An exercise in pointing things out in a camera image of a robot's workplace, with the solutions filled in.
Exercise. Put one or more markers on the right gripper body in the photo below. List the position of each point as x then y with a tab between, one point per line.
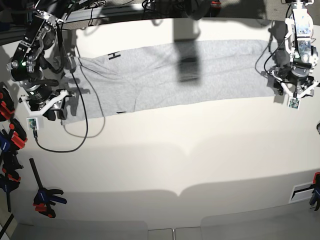
42	97

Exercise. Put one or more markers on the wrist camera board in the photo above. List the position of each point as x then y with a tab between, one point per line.
35	123
293	103

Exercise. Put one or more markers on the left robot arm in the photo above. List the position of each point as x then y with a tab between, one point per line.
297	40

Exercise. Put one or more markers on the orange black clamp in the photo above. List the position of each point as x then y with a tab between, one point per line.
7	108
17	135

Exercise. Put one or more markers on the aluminium rail top left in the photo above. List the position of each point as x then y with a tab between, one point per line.
104	12

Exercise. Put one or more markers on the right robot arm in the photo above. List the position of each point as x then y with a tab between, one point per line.
29	60

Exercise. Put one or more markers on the blue clamp right edge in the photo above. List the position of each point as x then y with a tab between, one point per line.
315	199

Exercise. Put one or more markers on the upper orange black clamp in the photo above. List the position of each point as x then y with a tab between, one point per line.
7	108

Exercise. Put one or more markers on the grey T-shirt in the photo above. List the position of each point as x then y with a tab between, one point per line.
166	75

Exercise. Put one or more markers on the white label plate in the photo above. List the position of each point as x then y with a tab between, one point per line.
301	192

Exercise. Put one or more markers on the clamp with long black bar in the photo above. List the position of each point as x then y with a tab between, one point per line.
45	198

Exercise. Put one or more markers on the blue black clamp left edge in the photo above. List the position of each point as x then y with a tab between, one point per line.
9	164

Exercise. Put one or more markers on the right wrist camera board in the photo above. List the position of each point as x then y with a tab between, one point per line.
35	123

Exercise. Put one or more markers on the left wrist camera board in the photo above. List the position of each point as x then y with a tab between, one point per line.
293	103

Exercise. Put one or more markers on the black camera mount top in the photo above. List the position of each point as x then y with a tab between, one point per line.
197	9

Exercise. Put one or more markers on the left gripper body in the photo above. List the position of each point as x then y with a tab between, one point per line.
294	80

